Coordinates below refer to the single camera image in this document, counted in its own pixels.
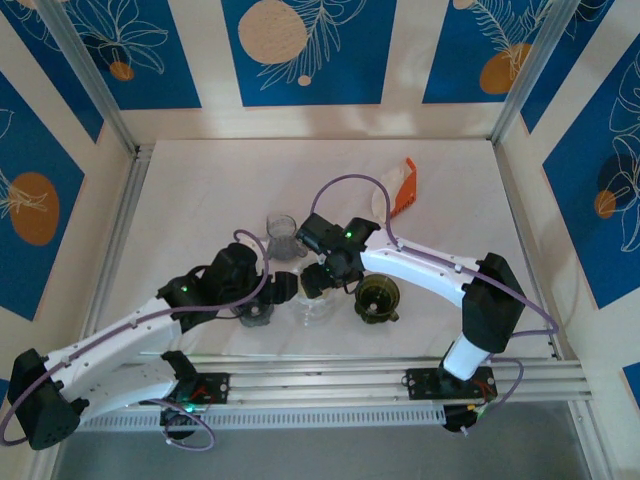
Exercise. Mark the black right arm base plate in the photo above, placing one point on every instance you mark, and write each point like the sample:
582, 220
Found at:
420, 384

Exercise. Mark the smoky grey coffee dripper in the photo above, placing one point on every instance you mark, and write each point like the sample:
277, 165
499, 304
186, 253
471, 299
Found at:
255, 315

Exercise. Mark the black controller box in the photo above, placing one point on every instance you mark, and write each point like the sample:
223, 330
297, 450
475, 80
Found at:
177, 425
457, 420

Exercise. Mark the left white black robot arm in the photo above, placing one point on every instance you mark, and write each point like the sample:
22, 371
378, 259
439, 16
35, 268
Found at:
115, 330

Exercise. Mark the aluminium side rail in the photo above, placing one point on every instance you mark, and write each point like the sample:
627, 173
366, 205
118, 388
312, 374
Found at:
506, 175
125, 210

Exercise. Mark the smoky grey glass server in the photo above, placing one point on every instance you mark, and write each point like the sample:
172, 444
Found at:
280, 235

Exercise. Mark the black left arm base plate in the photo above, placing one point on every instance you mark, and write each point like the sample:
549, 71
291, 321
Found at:
217, 392

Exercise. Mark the clear coffee dripper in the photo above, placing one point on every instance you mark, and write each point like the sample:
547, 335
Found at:
300, 307

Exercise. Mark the olive green coffee dripper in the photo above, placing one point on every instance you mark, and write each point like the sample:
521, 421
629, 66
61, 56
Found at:
377, 295

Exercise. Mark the aluminium frame leg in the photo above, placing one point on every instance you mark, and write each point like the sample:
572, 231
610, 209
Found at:
45, 467
585, 440

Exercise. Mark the aluminium frame post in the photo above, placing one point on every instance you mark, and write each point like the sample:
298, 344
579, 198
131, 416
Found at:
530, 60
90, 70

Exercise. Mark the coffee filter bag orange top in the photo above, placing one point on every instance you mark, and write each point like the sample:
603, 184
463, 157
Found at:
405, 190

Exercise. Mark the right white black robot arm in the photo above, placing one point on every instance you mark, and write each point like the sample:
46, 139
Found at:
425, 270

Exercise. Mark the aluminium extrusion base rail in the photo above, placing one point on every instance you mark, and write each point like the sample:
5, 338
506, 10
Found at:
320, 385

